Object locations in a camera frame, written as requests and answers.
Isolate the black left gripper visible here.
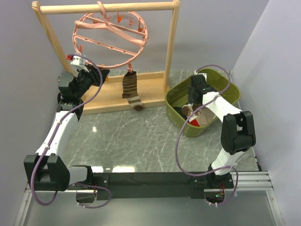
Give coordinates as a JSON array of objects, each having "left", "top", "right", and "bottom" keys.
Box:
[{"left": 75, "top": 64, "right": 110, "bottom": 98}]

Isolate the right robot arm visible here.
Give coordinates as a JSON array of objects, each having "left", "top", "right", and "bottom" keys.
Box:
[{"left": 182, "top": 73, "right": 256, "bottom": 188}]

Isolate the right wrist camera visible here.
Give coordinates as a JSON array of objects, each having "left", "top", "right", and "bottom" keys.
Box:
[{"left": 199, "top": 73, "right": 207, "bottom": 82}]

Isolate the black base bar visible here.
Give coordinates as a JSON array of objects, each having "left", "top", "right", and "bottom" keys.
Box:
[{"left": 69, "top": 172, "right": 234, "bottom": 201}]

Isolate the aluminium rail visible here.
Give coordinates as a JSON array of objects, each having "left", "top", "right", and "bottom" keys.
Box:
[{"left": 237, "top": 171, "right": 274, "bottom": 191}]

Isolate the green plastic bin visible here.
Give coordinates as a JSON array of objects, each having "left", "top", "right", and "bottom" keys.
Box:
[{"left": 164, "top": 67, "right": 242, "bottom": 137}]

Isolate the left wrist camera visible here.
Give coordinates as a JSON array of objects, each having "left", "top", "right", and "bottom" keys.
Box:
[{"left": 66, "top": 55, "right": 90, "bottom": 73}]

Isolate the beige sock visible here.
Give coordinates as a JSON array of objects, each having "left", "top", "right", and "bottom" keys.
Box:
[{"left": 182, "top": 104, "right": 216, "bottom": 127}]

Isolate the wooden hanger rack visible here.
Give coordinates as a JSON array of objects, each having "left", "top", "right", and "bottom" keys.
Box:
[{"left": 32, "top": 0, "right": 180, "bottom": 114}]

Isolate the purple cable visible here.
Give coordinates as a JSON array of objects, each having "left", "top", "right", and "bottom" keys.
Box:
[
  {"left": 30, "top": 55, "right": 112, "bottom": 209},
  {"left": 175, "top": 65, "right": 239, "bottom": 207}
]

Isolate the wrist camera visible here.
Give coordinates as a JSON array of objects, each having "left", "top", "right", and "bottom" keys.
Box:
[
  {"left": 199, "top": 73, "right": 207, "bottom": 82},
  {"left": 66, "top": 55, "right": 90, "bottom": 73}
]

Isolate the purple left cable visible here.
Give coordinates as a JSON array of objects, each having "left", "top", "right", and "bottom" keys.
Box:
[{"left": 30, "top": 55, "right": 112, "bottom": 209}]

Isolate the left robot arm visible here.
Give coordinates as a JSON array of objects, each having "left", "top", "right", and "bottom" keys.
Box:
[{"left": 24, "top": 65, "right": 110, "bottom": 192}]

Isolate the pink round clip hanger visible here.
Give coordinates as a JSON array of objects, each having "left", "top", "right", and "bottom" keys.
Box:
[{"left": 72, "top": 1, "right": 149, "bottom": 69}]

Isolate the brown striped sock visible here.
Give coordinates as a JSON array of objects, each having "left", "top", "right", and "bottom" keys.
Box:
[{"left": 122, "top": 71, "right": 144, "bottom": 111}]

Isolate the white black sock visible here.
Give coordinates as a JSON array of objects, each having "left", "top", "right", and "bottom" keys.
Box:
[{"left": 174, "top": 107, "right": 200, "bottom": 127}]

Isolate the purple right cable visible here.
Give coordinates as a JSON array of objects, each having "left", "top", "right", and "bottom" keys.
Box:
[{"left": 175, "top": 65, "right": 239, "bottom": 207}]

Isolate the pink plastic clip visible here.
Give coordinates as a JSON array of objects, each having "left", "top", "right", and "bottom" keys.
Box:
[{"left": 127, "top": 64, "right": 133, "bottom": 73}]

